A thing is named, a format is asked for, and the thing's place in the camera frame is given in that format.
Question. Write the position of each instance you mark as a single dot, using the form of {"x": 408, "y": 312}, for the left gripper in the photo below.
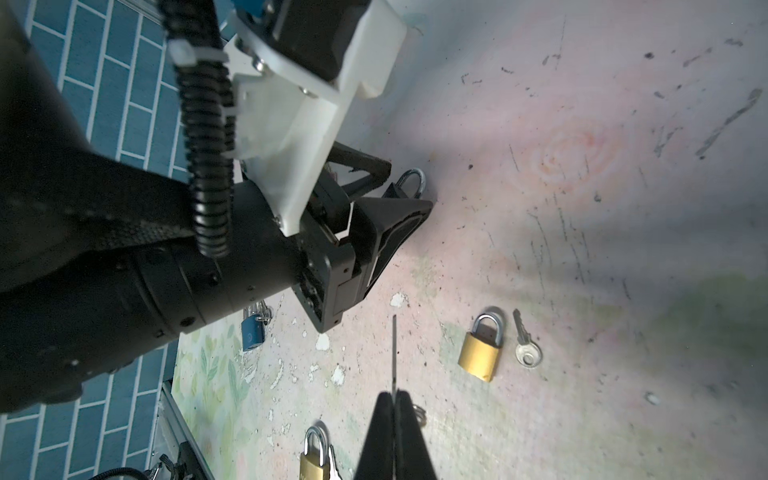
{"x": 345, "y": 246}

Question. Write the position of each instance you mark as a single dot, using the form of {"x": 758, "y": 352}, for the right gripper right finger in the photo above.
{"x": 411, "y": 456}

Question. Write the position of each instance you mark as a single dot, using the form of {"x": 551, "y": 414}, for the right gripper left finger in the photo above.
{"x": 377, "y": 456}

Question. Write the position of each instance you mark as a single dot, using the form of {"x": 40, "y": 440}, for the large brass padlock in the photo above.
{"x": 318, "y": 460}

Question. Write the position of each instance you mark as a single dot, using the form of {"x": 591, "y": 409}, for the small brass padlock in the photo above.
{"x": 482, "y": 345}

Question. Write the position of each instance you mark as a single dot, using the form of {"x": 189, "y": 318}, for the small silver padlock key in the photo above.
{"x": 527, "y": 352}

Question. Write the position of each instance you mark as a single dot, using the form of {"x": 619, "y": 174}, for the blue padlock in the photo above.
{"x": 253, "y": 326}

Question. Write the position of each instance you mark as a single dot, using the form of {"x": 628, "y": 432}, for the black padlock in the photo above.
{"x": 410, "y": 185}

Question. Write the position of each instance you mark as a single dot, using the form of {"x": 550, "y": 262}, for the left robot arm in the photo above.
{"x": 103, "y": 262}

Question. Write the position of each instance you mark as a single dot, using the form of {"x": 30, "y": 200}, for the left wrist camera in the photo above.
{"x": 295, "y": 68}

